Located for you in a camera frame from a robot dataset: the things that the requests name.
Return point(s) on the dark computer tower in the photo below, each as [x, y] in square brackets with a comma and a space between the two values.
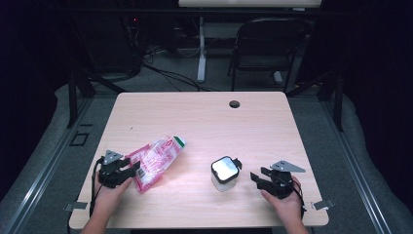
[113, 45]

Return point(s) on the pink plastic bag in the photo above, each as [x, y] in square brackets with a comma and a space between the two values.
[156, 161]

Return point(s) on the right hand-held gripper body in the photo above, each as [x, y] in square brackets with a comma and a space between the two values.
[282, 185]

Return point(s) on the grey metal table bracket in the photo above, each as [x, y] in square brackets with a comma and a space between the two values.
[76, 205]
[323, 204]

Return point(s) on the person's right hand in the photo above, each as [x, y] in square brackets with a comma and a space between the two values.
[289, 208]

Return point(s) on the black metal stand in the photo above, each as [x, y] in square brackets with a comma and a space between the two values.
[338, 100]
[73, 97]

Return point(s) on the black folding chair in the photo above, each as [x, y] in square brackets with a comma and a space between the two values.
[269, 48]

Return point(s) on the person's left hand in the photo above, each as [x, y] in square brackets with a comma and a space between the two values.
[108, 198]

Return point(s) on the aluminium floor rail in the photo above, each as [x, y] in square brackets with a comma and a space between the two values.
[42, 175]
[357, 175]

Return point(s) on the white desk top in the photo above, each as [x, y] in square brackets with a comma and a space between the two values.
[250, 3]

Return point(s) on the white desk leg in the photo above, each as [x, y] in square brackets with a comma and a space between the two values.
[202, 58]

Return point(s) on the clear container with black lid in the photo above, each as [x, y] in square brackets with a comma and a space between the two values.
[224, 174]

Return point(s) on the white desk foot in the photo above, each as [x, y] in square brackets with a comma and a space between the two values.
[278, 78]

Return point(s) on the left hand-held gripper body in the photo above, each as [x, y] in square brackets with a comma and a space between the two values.
[112, 174]

